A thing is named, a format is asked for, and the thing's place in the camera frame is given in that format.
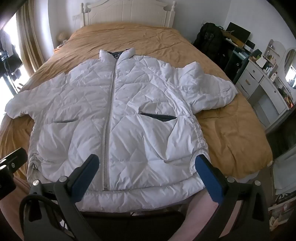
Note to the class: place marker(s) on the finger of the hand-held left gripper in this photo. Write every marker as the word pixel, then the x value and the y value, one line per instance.
pixel 10 160

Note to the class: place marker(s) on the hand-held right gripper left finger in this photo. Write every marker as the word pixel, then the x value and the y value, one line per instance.
pixel 86 174

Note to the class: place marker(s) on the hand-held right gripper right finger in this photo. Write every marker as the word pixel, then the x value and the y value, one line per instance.
pixel 208 179

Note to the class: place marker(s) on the white puffer jacket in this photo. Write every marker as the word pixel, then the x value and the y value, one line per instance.
pixel 138 92

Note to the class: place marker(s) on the dark hanging clothes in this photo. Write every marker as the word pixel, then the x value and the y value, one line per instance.
pixel 9 58

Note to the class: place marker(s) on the person's right leg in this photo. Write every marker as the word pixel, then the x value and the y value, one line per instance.
pixel 201 213

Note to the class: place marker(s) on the person's leg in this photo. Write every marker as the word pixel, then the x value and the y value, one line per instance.
pixel 201 213
pixel 11 213

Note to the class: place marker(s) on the person's left leg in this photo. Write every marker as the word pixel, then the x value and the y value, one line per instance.
pixel 11 213

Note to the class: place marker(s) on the white storage box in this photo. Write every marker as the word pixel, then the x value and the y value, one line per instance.
pixel 285 171

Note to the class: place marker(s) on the printed shopping bag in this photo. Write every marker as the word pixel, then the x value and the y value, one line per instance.
pixel 281 213

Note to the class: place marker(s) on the white dressing table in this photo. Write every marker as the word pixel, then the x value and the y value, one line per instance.
pixel 261 92

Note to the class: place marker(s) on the beige curtain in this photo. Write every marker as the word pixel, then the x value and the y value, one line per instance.
pixel 27 46

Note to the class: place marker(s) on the black side table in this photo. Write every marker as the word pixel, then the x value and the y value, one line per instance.
pixel 239 62

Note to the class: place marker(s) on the wooden nightstand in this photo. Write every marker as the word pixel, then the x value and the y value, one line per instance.
pixel 59 47

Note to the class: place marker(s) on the beige bedside lamp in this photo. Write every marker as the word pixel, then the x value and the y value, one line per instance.
pixel 61 36

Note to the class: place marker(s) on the oval mirror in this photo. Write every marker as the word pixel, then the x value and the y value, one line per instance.
pixel 290 67

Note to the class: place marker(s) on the black backpack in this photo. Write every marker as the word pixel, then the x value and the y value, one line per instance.
pixel 210 39

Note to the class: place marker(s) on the black monitor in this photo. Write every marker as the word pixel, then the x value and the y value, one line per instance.
pixel 238 32

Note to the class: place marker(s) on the bed with tan quilt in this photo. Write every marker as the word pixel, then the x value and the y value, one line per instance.
pixel 150 37

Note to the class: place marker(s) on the white bed headboard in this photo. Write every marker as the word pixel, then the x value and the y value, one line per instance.
pixel 127 11

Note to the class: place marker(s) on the white wall socket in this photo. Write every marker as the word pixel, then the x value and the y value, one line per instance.
pixel 75 17

